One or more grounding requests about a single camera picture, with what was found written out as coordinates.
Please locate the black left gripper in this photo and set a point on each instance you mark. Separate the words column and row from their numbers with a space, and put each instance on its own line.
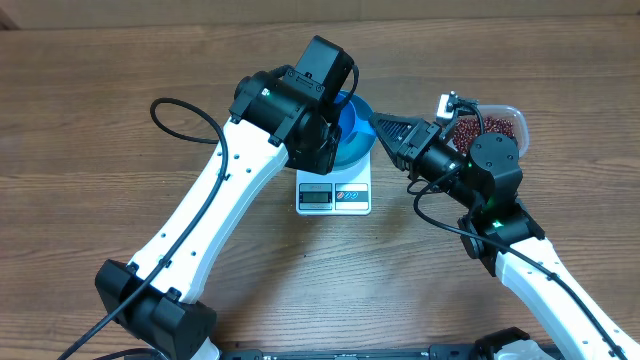
column 322, row 164

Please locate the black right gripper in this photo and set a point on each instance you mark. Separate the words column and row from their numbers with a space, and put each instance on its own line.
column 410, row 153

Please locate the blue plastic measuring scoop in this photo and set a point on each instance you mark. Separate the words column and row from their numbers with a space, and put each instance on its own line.
column 354, row 124

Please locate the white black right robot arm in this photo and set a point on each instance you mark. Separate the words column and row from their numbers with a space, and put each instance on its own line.
column 499, row 231

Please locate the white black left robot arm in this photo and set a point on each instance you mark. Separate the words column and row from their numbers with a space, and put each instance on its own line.
column 283, row 118

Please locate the teal blue bowl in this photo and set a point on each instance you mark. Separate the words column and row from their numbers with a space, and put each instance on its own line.
column 348, row 156

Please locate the white digital kitchen scale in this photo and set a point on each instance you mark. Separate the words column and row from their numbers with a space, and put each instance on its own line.
column 346, row 192

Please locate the clear plastic bean container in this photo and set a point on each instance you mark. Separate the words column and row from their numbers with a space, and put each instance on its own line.
column 502, row 119

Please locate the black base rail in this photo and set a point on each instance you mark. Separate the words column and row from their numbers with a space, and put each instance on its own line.
column 510, row 343

